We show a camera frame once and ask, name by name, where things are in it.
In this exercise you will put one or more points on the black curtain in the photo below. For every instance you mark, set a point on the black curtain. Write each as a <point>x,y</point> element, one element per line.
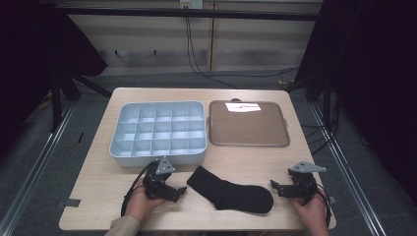
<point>36,55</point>
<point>373,82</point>

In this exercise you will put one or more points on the aluminium floor rail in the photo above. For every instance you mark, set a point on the aluminium floor rail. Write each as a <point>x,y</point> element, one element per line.
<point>347,170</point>
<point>36,170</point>

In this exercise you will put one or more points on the brown flat lid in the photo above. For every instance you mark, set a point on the brown flat lid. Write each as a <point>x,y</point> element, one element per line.
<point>249,128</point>

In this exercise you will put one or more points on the small black floor piece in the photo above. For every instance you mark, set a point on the small black floor piece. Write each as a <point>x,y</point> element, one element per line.
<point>80,137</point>

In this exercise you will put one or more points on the person's right hand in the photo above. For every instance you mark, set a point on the person's right hand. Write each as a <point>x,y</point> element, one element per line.
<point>314,216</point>

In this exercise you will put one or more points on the grey tape piece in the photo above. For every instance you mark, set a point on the grey tape piece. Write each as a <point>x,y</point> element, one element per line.
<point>69,203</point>
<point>333,199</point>

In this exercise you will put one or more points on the black sock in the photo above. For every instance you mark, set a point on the black sock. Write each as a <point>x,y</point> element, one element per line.
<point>229,196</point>

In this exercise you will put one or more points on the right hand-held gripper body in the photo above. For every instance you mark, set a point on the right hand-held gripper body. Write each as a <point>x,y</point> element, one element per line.
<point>305,183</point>

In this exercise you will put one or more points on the black metal stand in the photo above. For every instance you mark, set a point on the black metal stand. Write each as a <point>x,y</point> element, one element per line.
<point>56,105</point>
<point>319,85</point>

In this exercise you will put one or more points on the black horizontal metal bar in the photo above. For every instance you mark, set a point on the black horizontal metal bar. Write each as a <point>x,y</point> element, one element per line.
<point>164,13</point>

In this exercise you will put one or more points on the grey divided storage box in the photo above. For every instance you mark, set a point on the grey divided storage box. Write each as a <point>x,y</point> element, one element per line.
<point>160,131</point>

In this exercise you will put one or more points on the white wall socket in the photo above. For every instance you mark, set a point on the white wall socket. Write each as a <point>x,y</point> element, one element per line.
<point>191,4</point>

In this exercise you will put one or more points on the person's left hand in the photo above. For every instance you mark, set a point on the person's left hand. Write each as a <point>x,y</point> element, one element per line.
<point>137,203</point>

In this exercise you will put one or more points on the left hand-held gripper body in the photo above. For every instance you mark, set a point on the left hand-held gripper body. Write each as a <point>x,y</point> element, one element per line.
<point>157,177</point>

